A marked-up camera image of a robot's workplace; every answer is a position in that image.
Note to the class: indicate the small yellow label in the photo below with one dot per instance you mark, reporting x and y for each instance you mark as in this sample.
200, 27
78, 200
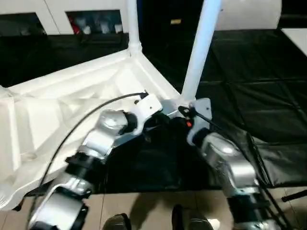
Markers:
176, 21

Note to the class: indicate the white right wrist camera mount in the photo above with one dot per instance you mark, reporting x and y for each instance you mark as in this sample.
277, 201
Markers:
201, 120

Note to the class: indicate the white flat sheet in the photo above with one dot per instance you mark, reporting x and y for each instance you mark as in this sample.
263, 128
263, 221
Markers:
296, 40

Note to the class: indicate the black cabinet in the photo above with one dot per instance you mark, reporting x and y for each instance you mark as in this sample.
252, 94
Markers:
160, 19

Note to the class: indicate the dark right robot foot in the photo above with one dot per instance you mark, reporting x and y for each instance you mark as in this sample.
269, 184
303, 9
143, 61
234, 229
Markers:
191, 219

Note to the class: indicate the small bottles on shelf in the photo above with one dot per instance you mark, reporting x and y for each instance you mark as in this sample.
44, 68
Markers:
96, 25

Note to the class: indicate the white plastic table leg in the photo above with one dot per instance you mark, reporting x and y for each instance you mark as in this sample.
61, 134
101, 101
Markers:
199, 52
134, 28

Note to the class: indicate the white plastic table top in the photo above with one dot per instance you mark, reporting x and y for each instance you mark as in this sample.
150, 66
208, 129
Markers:
48, 105

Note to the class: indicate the black work mat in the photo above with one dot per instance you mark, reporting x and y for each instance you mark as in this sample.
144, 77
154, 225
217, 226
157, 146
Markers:
259, 96

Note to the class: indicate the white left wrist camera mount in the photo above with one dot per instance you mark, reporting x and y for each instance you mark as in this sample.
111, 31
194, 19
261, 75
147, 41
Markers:
146, 110

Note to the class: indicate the white plastic bag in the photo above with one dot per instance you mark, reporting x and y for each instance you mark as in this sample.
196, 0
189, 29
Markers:
249, 14

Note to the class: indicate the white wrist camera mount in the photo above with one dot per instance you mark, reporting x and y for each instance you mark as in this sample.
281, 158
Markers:
146, 110
201, 120

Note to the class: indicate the black rod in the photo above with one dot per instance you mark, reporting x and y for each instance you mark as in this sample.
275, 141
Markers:
295, 196

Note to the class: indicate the white cabinet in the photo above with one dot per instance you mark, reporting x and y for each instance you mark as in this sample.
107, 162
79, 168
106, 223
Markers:
48, 12

